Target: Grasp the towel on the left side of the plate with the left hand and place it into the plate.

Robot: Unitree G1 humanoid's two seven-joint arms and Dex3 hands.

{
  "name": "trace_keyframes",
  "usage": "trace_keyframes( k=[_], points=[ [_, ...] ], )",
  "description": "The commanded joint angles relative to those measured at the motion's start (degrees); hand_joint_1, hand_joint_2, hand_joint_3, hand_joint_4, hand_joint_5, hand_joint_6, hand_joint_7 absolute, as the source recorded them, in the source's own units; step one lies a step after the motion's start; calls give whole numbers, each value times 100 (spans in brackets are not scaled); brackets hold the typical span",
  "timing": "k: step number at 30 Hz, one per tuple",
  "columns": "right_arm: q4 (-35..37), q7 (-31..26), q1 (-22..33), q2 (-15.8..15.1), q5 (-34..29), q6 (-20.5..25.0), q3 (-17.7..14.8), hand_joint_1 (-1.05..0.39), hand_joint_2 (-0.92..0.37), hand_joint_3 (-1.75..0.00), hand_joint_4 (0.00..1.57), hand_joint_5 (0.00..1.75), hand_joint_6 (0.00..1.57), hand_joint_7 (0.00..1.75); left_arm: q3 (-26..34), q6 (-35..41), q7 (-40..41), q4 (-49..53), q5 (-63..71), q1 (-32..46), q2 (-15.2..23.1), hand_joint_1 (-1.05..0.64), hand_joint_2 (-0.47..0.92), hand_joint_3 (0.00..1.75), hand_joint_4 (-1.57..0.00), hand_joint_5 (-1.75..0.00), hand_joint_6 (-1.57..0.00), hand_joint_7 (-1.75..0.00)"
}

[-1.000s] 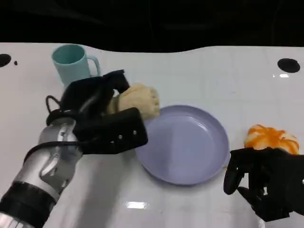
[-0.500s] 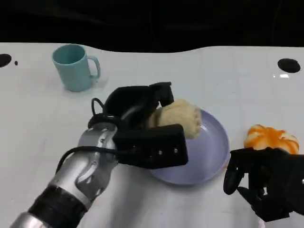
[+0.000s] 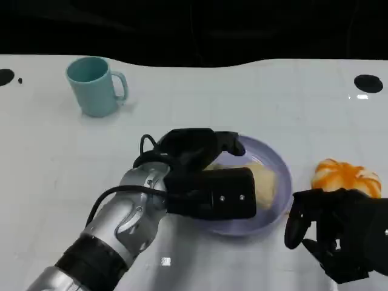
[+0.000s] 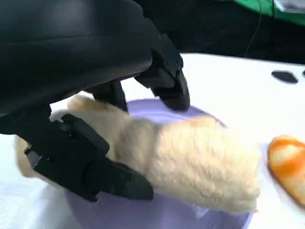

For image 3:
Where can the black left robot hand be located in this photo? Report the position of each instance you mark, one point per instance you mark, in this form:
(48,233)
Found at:
(191,148)

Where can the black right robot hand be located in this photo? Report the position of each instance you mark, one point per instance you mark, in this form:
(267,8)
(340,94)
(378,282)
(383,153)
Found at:
(354,224)

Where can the lilac plate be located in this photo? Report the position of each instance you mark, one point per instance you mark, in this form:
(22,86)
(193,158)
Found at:
(236,225)

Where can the pale green mug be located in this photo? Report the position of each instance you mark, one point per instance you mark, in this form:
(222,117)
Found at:
(91,95)

